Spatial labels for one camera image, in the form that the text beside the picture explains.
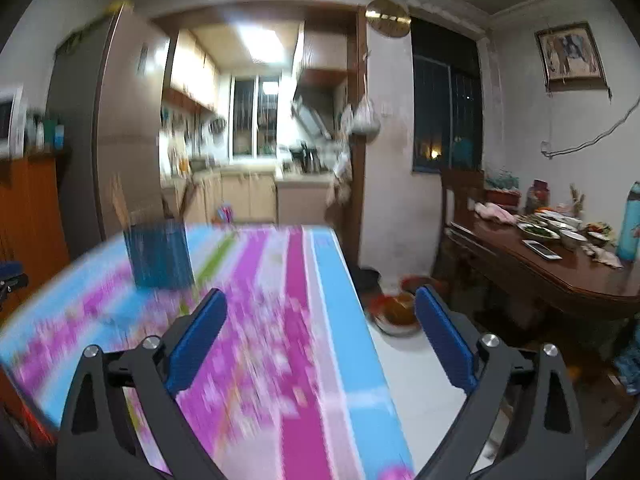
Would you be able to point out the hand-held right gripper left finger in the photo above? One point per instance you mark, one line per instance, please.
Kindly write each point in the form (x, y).
(197, 345)

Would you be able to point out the barred kitchen window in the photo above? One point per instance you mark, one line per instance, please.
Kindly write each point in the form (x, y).
(255, 115)

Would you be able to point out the steel kettle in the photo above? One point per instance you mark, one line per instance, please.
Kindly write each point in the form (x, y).
(310, 159)

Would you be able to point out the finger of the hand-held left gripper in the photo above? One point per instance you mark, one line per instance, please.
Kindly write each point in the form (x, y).
(12, 280)

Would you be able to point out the teal lidded jar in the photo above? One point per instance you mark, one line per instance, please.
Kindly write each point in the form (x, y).
(59, 136)

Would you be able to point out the framed wall picture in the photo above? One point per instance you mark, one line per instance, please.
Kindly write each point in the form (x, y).
(570, 57)

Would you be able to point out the red jar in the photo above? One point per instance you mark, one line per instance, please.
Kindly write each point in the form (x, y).
(536, 195)

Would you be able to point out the golden wall clock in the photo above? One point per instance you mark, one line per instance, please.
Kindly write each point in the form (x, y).
(387, 17)

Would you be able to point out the wooden chair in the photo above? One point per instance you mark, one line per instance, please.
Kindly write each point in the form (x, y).
(460, 195)

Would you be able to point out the steel range hood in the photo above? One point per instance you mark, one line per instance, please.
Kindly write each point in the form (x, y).
(312, 120)

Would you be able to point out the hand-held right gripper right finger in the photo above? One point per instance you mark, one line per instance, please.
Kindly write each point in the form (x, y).
(445, 345)

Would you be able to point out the white microwave oven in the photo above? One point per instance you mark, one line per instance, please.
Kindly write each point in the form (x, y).
(7, 122)

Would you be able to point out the kitchen counter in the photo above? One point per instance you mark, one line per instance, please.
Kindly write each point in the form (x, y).
(302, 200)

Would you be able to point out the grey refrigerator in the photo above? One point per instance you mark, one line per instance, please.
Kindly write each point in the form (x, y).
(110, 125)

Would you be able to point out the white smartphone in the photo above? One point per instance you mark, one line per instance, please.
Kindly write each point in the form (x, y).
(542, 250)

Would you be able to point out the upper kitchen cabinets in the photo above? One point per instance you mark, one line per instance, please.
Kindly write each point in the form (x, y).
(192, 72)

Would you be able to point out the hanging bags on door frame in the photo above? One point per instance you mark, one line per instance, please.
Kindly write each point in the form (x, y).
(342, 170)

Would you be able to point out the hanging white plastic bag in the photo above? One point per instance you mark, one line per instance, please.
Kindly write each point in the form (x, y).
(365, 120)

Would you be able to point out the pink cloth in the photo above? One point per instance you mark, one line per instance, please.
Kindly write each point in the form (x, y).
(492, 212)

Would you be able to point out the small white bottle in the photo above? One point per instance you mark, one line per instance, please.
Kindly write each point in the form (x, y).
(40, 135)

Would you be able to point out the orange wooden cabinet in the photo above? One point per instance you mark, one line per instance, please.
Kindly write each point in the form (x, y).
(30, 230)

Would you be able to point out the dark room window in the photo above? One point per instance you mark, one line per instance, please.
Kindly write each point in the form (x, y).
(445, 95)

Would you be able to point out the dish of green vegetables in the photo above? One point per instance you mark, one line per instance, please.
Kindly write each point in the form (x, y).
(537, 231)

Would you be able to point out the floral striped tablecloth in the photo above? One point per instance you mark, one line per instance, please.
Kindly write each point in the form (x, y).
(300, 360)

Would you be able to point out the dark floor pot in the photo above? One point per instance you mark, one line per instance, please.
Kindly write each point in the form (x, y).
(369, 279)

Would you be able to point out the ceiling light panel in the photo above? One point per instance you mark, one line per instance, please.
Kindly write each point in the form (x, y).
(260, 45)

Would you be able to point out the white bowl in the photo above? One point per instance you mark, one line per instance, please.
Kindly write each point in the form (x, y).
(573, 240)

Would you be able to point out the dark wooden dining table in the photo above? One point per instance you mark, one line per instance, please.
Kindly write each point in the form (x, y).
(560, 280)

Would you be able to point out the teal perforated utensil holder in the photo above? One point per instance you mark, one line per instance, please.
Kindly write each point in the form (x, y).
(160, 257)

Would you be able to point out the floor basin with food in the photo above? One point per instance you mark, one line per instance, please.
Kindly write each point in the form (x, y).
(397, 315)

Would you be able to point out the teal thermos bottle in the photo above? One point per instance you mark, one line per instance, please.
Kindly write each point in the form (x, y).
(630, 225)

